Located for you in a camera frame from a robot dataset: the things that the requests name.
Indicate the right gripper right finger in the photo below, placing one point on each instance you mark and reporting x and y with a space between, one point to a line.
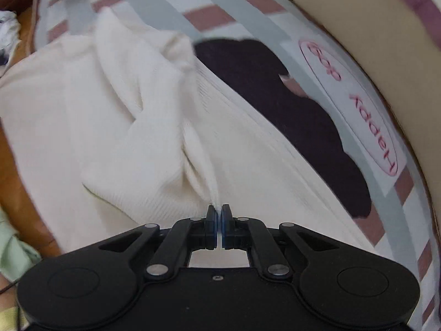
253 237

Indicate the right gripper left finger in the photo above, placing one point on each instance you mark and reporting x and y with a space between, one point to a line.
185 237

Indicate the cream white garment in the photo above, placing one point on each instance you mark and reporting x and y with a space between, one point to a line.
123 126

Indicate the pale green cloth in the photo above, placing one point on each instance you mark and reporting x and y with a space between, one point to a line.
17 257

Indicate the checkered floor rug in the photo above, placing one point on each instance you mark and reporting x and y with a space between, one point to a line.
331 112

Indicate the beige bed base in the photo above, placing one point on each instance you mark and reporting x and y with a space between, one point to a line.
393 47

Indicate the pale blue crumpled cloth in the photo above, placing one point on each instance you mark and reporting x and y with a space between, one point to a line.
10 37

